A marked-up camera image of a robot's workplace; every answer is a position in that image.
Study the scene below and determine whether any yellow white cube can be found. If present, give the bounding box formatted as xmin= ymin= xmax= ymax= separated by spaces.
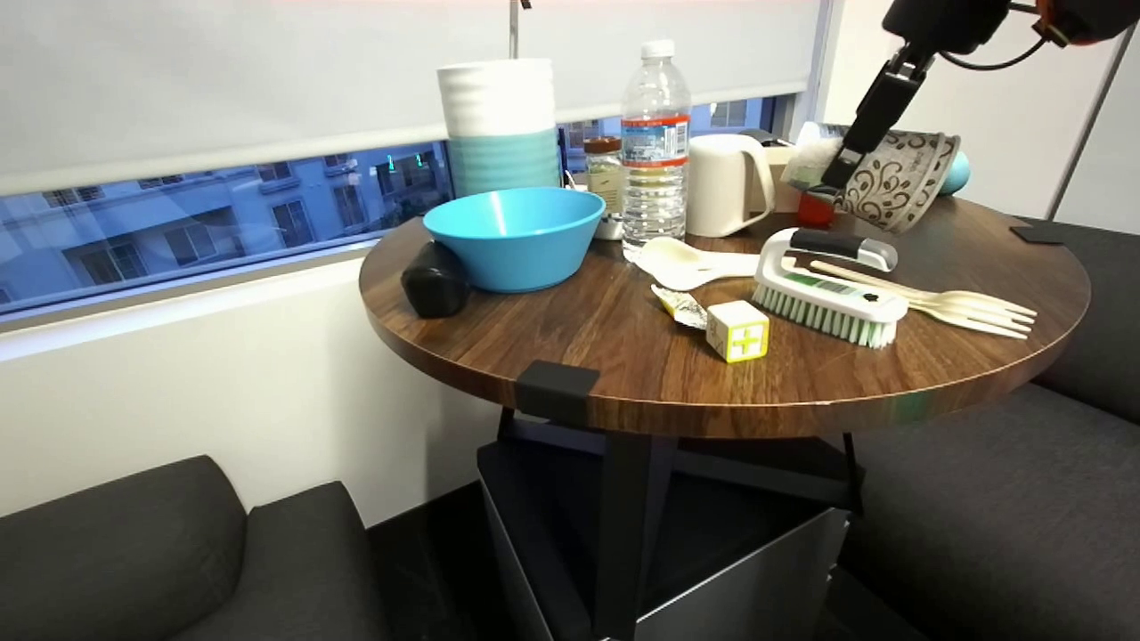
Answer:
xmin=703 ymin=294 xmax=771 ymax=365

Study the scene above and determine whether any clear plastic water bottle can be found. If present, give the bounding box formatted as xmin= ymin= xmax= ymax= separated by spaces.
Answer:
xmin=615 ymin=35 xmax=695 ymax=248

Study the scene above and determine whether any white teal stacked container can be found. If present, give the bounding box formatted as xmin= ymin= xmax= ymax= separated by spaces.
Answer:
xmin=434 ymin=52 xmax=561 ymax=198

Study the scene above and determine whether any window with building view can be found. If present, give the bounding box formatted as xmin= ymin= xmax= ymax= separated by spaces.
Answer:
xmin=0 ymin=88 xmax=802 ymax=324

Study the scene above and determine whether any small cream plastic scoop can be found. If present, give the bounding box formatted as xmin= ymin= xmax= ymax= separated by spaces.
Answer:
xmin=647 ymin=282 xmax=712 ymax=336

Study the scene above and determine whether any white roller blind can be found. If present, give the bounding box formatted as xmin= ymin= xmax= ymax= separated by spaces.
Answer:
xmin=0 ymin=0 xmax=831 ymax=198

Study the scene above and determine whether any thin black cable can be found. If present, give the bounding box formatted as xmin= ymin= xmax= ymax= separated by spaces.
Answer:
xmin=938 ymin=25 xmax=1049 ymax=77

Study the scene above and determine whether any black orange wrist camera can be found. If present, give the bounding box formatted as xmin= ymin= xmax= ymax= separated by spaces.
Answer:
xmin=1028 ymin=0 xmax=1140 ymax=50

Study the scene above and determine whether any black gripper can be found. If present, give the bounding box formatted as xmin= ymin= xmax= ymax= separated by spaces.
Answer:
xmin=818 ymin=0 xmax=1016 ymax=193

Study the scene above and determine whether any white swirl patterned paper cup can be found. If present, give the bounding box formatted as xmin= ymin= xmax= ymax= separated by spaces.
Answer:
xmin=837 ymin=126 xmax=963 ymax=237

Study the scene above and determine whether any cream mug with handle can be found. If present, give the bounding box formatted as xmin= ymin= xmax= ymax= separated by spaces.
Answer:
xmin=682 ymin=133 xmax=775 ymax=243

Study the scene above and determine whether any blue plastic bowl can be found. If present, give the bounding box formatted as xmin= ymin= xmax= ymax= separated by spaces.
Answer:
xmin=419 ymin=186 xmax=608 ymax=299

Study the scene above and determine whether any dark grey sofa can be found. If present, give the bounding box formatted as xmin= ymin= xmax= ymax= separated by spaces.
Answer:
xmin=0 ymin=452 xmax=390 ymax=641
xmin=831 ymin=211 xmax=1140 ymax=641

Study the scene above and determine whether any round dark wood table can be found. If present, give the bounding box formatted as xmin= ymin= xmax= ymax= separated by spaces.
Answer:
xmin=356 ymin=174 xmax=1096 ymax=641

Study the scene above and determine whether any wooden fork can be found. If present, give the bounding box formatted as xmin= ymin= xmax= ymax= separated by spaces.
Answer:
xmin=817 ymin=254 xmax=1040 ymax=344

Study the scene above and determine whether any small orange cup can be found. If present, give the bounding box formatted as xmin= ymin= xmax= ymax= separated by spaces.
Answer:
xmin=794 ymin=186 xmax=845 ymax=232

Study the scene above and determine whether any small dark lidded jar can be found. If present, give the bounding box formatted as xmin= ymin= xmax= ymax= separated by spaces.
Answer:
xmin=581 ymin=133 xmax=630 ymax=244

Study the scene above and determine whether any white scrub brush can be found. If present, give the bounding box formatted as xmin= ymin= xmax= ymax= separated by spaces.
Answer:
xmin=751 ymin=225 xmax=912 ymax=351

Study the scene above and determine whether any black table edge clamp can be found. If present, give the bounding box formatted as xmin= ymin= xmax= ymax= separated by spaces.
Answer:
xmin=513 ymin=355 xmax=600 ymax=425
xmin=1009 ymin=217 xmax=1068 ymax=248

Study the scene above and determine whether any blind pull cord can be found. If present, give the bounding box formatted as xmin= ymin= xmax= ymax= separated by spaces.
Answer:
xmin=504 ymin=0 xmax=535 ymax=61

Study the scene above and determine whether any grey metal box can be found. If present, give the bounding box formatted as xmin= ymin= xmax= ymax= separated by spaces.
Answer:
xmin=475 ymin=433 xmax=858 ymax=641

